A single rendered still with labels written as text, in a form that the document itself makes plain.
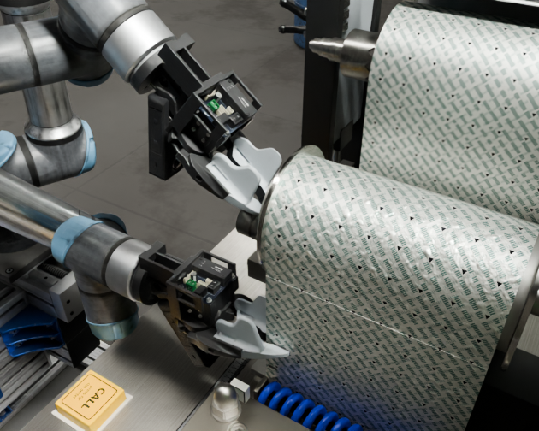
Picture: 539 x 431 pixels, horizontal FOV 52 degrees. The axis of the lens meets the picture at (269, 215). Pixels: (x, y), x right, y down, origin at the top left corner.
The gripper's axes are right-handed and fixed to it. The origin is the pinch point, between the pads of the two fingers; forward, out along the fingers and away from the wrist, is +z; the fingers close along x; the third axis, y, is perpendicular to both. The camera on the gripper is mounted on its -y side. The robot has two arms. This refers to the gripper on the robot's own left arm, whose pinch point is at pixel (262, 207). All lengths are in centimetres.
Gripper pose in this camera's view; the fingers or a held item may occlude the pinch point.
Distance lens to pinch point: 65.1
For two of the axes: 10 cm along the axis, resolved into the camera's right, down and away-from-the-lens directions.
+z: 6.5, 7.5, 0.7
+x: 5.2, -5.2, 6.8
